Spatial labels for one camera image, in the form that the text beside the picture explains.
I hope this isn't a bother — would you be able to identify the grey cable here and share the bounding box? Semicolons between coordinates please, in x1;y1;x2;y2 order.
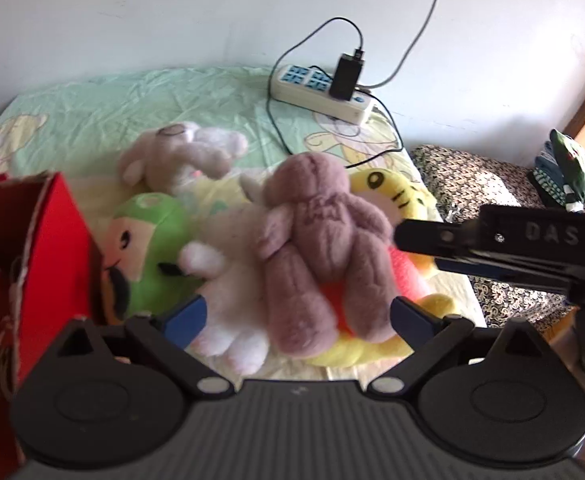
363;0;448;92

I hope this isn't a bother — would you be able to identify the white power strip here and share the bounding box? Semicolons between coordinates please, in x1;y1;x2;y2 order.
268;63;376;126

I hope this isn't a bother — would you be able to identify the pink teddy bear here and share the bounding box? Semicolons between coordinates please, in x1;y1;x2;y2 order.
255;152;398;358

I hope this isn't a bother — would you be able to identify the white fluffy plush toy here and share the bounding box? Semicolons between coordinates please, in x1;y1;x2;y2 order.
178;170;298;376

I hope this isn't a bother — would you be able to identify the pale bunny plush toy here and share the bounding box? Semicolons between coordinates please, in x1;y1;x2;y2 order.
117;121;249;196

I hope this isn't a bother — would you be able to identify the leopard patterned cushion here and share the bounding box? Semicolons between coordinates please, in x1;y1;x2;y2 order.
410;145;581;331

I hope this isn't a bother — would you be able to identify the black charger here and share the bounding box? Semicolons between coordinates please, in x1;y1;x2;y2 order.
329;49;366;102

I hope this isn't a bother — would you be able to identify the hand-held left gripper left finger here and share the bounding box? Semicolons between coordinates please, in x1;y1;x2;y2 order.
60;295;236;402

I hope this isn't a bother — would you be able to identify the red cardboard box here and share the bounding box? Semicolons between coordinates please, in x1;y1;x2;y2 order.
0;171;106;480

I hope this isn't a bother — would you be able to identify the green mustache plush toy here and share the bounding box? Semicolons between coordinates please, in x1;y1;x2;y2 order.
95;191;208;326

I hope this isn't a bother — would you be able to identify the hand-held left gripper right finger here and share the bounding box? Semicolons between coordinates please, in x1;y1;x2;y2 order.
367;296;544;402

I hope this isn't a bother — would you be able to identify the pile of folded clothes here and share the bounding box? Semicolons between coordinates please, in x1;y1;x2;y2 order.
527;129;585;213

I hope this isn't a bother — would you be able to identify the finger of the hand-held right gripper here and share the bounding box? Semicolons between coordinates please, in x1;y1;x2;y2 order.
395;217;488;273

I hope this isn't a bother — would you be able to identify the yellow tiger plush toy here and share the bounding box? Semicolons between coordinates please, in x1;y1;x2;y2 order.
305;167;458;368

